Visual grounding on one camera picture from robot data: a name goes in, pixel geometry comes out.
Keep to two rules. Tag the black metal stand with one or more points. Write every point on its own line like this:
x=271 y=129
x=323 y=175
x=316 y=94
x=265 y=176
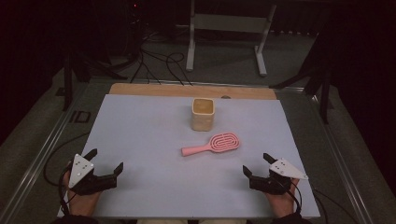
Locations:
x=324 y=93
x=67 y=84

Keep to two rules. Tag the person's left hand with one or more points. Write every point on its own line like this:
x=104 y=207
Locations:
x=81 y=202

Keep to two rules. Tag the person's right hand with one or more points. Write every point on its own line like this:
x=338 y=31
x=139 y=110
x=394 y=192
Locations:
x=280 y=203

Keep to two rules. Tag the pink hairbrush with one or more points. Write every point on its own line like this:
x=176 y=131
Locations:
x=196 y=150

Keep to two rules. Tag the aluminium floor rail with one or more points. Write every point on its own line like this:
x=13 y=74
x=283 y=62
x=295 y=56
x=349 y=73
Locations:
x=40 y=155
x=339 y=161

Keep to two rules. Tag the beige square cup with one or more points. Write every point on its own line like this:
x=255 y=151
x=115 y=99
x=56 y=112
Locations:
x=202 y=120

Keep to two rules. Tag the pale blue table mat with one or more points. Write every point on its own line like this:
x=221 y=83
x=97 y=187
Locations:
x=146 y=133

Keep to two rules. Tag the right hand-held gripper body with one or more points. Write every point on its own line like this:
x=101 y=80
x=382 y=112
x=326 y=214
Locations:
x=271 y=184

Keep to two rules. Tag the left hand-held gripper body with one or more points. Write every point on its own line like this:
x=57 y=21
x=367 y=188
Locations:
x=81 y=170

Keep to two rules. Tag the white metal desk frame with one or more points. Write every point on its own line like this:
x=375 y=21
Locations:
x=229 y=23

